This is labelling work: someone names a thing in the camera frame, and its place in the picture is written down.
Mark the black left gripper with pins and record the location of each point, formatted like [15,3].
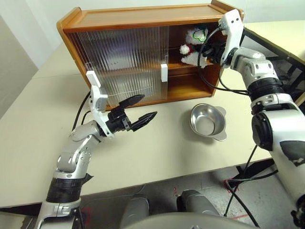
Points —
[118,122]

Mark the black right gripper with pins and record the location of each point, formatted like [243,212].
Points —
[216,53]

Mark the white plush toy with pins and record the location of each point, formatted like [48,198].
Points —
[193,59]

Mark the ribbed clear sliding door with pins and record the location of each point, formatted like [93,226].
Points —
[143,47]
[78,52]

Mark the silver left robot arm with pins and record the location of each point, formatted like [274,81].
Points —
[71,162]

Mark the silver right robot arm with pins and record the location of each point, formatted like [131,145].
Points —
[257,66]

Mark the wooden cabinet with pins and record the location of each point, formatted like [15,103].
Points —
[143,14]

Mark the grey rounded left robot leg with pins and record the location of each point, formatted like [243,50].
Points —
[134,212]

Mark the grey rounded robot leg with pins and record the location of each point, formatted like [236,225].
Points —
[197,202]
[134,212]

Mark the grey rounded right robot leg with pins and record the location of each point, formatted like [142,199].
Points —
[197,202]

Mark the red floor tape marker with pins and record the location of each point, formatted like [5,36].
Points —
[225,184]
[87,211]

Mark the grey robot torso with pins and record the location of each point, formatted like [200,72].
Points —
[190,221]

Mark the black table leg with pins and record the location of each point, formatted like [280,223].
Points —
[259,167]

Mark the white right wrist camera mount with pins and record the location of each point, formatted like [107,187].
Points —
[232,26]

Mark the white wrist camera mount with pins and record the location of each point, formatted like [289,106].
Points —
[97,100]
[232,26]

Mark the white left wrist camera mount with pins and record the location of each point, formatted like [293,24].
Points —
[97,100]

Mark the beige table black frame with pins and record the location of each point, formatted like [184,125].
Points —
[274,31]

